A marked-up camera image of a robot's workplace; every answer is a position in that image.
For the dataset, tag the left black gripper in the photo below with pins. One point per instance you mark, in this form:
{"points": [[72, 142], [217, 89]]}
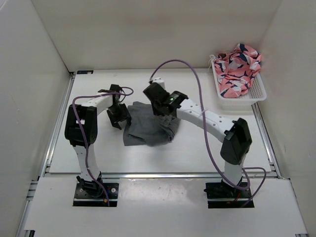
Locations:
{"points": [[125, 113]]}

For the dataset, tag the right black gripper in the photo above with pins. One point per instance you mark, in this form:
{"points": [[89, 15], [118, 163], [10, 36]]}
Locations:
{"points": [[156, 112]]}

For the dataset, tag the grey shorts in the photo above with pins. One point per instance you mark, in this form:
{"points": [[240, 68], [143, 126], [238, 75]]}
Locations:
{"points": [[147, 128]]}

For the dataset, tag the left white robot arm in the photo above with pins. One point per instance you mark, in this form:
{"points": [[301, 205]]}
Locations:
{"points": [[81, 131]]}

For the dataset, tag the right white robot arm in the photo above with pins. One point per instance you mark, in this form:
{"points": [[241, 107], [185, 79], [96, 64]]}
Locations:
{"points": [[233, 134]]}

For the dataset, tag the pink patterned shorts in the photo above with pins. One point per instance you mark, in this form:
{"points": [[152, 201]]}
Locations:
{"points": [[236, 70]]}

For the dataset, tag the black corner label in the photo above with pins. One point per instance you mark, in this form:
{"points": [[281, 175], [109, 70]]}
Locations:
{"points": [[85, 72]]}

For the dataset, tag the white plastic basket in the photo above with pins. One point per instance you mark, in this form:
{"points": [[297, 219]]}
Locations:
{"points": [[255, 94]]}

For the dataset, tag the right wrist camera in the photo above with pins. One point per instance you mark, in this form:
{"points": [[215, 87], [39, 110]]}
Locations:
{"points": [[155, 91]]}

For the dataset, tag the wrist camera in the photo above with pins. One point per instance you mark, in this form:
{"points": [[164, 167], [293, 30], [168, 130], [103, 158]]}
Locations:
{"points": [[155, 91], [115, 90]]}

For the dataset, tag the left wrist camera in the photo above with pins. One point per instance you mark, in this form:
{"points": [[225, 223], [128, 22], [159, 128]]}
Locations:
{"points": [[115, 90]]}

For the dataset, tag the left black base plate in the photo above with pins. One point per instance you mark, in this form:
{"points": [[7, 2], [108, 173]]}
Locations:
{"points": [[84, 199]]}

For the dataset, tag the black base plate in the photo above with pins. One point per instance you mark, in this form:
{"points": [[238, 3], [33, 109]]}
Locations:
{"points": [[84, 199], [222, 196]]}

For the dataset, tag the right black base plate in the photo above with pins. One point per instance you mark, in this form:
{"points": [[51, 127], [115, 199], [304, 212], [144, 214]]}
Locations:
{"points": [[222, 196]]}

